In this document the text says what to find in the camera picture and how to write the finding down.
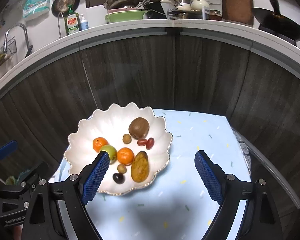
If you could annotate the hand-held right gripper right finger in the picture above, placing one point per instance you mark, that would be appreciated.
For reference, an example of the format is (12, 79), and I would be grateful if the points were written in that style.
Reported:
(210, 177)

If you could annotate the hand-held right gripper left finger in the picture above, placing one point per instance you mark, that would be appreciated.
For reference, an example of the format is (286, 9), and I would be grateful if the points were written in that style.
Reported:
(95, 177)

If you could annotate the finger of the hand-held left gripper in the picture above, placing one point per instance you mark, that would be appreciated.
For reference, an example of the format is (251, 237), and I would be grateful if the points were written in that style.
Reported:
(6, 149)
(32, 177)

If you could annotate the dark purple plum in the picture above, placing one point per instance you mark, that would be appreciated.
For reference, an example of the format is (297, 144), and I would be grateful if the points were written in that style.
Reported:
(118, 178)

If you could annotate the brown longan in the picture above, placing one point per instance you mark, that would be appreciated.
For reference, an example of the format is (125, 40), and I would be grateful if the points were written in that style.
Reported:
(121, 168)
(127, 138)

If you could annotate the green apple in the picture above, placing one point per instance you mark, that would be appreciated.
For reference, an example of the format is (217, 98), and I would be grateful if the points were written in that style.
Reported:
(111, 152)

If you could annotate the orange tangerine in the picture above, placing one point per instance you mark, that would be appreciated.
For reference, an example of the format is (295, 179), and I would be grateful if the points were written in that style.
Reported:
(125, 156)
(100, 144)

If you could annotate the white scalloped bowl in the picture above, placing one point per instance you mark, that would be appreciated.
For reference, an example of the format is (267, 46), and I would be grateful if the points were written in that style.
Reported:
(90, 135)

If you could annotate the yellow mango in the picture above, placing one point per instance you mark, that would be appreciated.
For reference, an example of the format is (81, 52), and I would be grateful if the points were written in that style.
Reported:
(139, 167)

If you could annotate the red jujube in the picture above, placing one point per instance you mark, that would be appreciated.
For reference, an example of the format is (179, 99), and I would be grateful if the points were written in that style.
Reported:
(150, 143)
(141, 142)

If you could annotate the brown kiwi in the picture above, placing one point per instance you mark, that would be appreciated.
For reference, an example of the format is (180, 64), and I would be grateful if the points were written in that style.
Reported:
(138, 128)

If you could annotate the light blue patterned tablecloth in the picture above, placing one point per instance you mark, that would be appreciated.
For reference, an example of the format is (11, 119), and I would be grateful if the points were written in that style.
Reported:
(190, 180)

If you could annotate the checked cloth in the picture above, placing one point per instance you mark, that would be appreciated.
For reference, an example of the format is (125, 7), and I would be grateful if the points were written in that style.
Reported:
(242, 145)

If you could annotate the dark wood kitchen cabinet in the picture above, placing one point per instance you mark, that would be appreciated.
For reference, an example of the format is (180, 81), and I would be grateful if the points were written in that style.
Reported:
(165, 67)

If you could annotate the metal faucet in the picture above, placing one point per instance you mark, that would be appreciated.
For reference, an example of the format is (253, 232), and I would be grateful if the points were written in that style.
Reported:
(17, 25)

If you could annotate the green dish soap bottle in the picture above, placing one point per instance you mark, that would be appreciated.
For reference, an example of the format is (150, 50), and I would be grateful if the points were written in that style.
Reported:
(71, 23)

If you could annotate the blue pump bottle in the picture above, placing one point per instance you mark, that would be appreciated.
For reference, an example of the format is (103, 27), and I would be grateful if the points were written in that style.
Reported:
(84, 25)

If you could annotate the green plastic pack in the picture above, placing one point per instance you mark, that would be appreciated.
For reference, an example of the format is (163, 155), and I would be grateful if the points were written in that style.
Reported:
(37, 2)

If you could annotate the copper bottomed hanging pan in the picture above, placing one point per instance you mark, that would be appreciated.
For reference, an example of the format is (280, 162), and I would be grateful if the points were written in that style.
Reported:
(65, 5)

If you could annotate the black gas stove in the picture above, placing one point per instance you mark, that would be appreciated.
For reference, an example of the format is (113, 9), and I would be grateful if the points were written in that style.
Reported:
(268, 30)

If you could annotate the glass jar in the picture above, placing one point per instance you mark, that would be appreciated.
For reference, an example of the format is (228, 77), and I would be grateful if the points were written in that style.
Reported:
(215, 15)

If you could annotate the steel pan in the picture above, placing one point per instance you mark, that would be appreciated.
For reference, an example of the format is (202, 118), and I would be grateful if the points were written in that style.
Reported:
(185, 14)

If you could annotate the black wok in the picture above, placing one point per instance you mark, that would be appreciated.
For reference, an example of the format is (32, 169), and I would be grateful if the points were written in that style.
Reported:
(277, 22)

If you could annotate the white lidded pot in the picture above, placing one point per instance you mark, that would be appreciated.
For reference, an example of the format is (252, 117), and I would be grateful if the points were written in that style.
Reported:
(200, 4)

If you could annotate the black box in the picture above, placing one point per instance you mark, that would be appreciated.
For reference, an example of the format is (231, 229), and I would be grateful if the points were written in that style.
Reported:
(156, 10)

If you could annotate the wooden cutting board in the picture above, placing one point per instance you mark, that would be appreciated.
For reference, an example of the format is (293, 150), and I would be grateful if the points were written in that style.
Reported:
(236, 2)

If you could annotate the metal rail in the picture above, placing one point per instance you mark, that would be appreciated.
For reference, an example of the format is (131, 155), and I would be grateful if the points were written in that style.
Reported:
(272, 170)

